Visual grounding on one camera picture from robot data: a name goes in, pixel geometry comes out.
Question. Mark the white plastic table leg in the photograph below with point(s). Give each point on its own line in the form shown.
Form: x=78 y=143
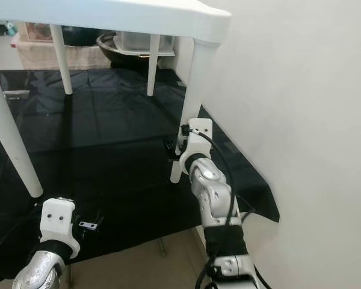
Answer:
x=152 y=66
x=63 y=60
x=12 y=138
x=195 y=84

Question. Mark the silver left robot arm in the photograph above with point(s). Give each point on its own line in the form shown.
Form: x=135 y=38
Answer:
x=42 y=274

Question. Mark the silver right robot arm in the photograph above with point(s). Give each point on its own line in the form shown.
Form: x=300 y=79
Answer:
x=216 y=198

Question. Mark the white plastic children table top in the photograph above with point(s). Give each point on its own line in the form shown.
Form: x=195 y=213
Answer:
x=114 y=15

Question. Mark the black glossy tablecloth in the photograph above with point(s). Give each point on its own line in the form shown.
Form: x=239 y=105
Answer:
x=114 y=150

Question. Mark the black wok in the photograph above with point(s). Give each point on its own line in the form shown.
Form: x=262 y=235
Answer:
x=114 y=57

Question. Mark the clear plastic storage container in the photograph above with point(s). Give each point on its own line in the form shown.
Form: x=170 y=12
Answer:
x=135 y=43

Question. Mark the clear tape strip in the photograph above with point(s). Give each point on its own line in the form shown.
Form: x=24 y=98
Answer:
x=13 y=94

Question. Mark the black plastic bag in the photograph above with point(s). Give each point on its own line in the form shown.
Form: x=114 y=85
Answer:
x=84 y=36

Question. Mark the patterned beige bench cover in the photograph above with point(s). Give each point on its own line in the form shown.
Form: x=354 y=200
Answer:
x=42 y=55

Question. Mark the storage box with orange lid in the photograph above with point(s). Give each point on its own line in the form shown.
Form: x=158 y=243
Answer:
x=37 y=31

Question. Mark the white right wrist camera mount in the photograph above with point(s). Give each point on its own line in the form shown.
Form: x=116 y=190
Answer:
x=198 y=137

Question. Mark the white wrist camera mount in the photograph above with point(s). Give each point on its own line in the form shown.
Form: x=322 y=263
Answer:
x=198 y=137
x=57 y=221

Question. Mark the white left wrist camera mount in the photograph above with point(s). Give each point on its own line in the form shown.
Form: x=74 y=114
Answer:
x=57 y=221

